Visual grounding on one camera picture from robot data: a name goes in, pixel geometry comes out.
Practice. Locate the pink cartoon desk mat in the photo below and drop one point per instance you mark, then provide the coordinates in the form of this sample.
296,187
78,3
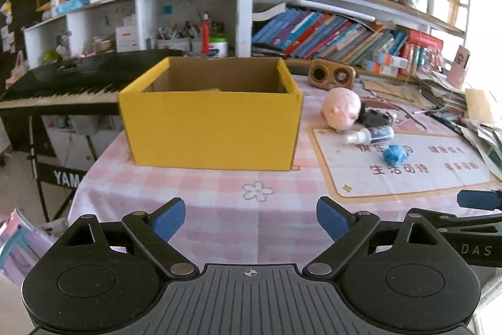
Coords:
270,217

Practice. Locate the orange white box lower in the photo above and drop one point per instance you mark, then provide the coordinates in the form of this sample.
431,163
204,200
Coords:
382,69

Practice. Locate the orange white box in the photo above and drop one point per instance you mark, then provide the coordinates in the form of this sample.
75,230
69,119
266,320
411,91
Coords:
390,60
382,69

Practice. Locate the brown retro radio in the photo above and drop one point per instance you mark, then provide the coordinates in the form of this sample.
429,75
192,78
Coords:
326,75

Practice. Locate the yellow cardboard box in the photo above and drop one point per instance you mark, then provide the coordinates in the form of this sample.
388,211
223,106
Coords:
221,114

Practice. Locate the kraft envelope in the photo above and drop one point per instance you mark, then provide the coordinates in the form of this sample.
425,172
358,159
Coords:
480,106

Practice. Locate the brown paper envelopes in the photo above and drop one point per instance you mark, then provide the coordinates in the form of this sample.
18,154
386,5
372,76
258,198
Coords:
404,94

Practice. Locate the white green jar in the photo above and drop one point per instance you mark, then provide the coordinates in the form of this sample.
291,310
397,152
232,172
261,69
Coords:
217,46

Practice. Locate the stack of papers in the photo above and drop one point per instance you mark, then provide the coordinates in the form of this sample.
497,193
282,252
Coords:
451,110

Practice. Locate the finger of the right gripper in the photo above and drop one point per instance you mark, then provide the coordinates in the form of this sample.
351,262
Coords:
481,200
451,221

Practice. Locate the pink plush pig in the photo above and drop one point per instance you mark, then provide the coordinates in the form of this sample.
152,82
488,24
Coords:
341,108

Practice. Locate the row of leaning books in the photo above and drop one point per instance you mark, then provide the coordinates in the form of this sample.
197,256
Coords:
302,33

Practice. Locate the black electronic keyboard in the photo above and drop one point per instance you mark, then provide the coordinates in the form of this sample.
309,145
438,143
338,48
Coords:
88,86

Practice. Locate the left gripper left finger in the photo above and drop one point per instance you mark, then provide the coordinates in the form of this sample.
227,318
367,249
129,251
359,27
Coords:
151,232

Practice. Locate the blue bag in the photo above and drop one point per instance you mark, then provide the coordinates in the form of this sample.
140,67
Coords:
395,155

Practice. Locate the orange white box upper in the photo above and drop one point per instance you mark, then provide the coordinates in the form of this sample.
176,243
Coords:
390,60

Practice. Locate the pink cylinder holder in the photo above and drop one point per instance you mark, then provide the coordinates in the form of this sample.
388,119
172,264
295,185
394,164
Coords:
457,73

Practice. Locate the grey toy car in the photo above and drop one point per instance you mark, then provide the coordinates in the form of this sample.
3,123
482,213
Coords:
370,117

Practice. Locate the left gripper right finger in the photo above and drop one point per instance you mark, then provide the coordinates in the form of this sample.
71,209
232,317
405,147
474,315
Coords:
350,232

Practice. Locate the blue white bottle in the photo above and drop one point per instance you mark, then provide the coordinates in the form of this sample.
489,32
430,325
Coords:
370,135

